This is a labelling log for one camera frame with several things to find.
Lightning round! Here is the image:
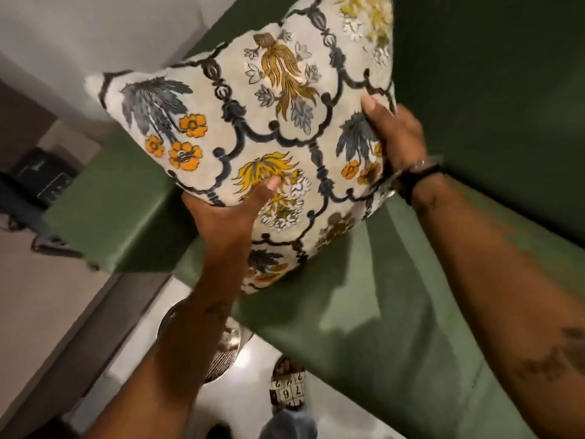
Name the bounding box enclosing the green sofa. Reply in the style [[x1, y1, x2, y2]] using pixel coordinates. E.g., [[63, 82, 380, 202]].
[[43, 0, 585, 439]]

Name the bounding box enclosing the floral patterned cushion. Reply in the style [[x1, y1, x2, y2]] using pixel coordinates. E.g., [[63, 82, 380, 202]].
[[84, 0, 397, 295]]

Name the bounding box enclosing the black wristband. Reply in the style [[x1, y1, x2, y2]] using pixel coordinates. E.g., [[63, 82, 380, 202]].
[[397, 163, 446, 207]]

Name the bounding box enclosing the silver bangle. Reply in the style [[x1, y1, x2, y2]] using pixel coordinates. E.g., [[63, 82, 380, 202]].
[[383, 154, 445, 197]]

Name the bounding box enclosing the person's right forearm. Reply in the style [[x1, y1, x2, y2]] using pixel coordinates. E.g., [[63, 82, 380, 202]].
[[413, 173, 585, 439]]

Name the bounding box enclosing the person's right hand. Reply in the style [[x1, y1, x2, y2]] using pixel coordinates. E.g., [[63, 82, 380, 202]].
[[360, 94, 430, 179]]

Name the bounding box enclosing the dark chair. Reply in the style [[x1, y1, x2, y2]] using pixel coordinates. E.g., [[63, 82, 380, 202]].
[[0, 171, 99, 270]]

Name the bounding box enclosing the black bag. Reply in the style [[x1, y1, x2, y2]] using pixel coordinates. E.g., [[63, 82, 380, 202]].
[[9, 147, 79, 208]]

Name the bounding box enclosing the round metal stool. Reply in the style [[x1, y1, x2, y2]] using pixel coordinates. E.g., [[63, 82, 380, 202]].
[[156, 297, 255, 385]]

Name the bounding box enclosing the patterned sandal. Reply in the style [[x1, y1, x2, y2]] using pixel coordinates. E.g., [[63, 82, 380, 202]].
[[269, 355, 308, 413]]

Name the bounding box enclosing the person's left hand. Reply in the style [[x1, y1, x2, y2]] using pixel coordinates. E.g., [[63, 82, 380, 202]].
[[181, 175, 282, 261]]

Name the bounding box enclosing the person's left forearm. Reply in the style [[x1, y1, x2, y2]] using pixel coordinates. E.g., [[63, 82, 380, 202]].
[[84, 251, 257, 439]]

